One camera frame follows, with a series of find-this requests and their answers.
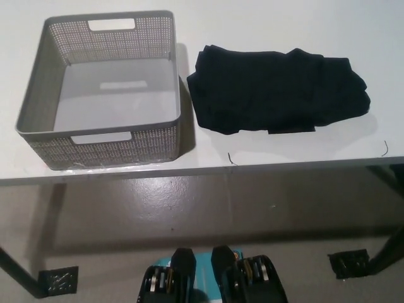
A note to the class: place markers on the black t-shirt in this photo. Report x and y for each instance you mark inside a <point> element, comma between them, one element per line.
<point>268,94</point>

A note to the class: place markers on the grey perforated plastic basket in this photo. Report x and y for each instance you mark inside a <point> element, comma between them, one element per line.
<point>110,153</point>

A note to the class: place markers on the clear tape strip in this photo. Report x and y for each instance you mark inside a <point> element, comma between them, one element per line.
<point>110,168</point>

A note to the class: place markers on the robot left body block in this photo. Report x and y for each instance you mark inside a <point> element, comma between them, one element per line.
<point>183,262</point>

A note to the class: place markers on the robot body block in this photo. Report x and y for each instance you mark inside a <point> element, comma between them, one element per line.
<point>183,262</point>
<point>252,284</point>

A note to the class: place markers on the robot right body block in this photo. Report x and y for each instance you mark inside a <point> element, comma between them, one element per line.
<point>252,284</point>

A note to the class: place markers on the black table leg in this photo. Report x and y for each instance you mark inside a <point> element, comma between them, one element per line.
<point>389,233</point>
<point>19,271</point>

